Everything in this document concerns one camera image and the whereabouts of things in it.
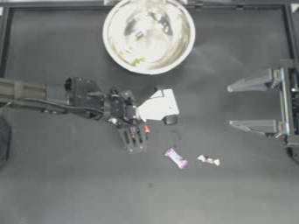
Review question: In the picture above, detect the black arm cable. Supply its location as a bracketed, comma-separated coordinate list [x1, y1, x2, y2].
[0, 97, 108, 116]

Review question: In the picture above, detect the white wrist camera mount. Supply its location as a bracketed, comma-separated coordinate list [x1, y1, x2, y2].
[136, 87, 182, 126]

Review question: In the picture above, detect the purple wrapped candy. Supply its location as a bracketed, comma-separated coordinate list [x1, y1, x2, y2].
[163, 147, 190, 170]

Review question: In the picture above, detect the green candy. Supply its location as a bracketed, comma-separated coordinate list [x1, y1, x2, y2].
[130, 57, 147, 66]

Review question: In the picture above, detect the steel bowl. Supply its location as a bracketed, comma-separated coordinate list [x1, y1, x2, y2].
[102, 0, 196, 75]

